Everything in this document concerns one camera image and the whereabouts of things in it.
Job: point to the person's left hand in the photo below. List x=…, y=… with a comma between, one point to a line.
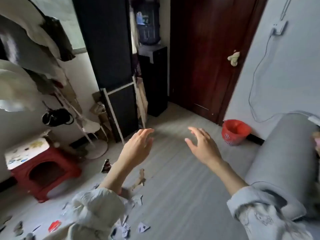
x=135, y=152

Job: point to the tall black cabinet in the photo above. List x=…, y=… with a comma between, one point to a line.
x=107, y=47

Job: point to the person's printed right sleeve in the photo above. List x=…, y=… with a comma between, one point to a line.
x=262, y=222

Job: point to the white metal frame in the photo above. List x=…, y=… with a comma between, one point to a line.
x=121, y=87

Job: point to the blue water jug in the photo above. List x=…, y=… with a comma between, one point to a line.
x=147, y=24

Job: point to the row of hanging clothes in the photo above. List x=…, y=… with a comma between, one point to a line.
x=25, y=47

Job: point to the pile of white paper scraps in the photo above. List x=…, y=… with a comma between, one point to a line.
x=143, y=227

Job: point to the person's right forearm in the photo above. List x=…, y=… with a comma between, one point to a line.
x=227, y=177

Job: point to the person's white left sleeve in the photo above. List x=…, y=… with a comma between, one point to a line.
x=92, y=212

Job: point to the red plastic stool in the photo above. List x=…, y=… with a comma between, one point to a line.
x=67, y=169

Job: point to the paint-stained cardboard sheet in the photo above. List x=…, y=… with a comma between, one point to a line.
x=25, y=152

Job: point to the black snack wrapper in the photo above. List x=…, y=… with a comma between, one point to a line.
x=106, y=167

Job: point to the black water dispenser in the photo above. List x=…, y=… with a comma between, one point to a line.
x=155, y=79

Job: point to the waste basket with red bag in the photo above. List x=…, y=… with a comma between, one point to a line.
x=231, y=139

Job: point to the beige cloth bag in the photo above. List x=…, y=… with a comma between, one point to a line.
x=142, y=102

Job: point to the dark wooden door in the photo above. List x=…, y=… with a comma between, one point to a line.
x=207, y=59

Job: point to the white round stand base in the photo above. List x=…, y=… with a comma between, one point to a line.
x=97, y=149

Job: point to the small plush toy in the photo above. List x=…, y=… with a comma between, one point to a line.
x=234, y=58

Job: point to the person's right hand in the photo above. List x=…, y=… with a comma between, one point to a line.
x=205, y=149

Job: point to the white wall socket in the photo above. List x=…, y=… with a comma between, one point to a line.
x=278, y=28

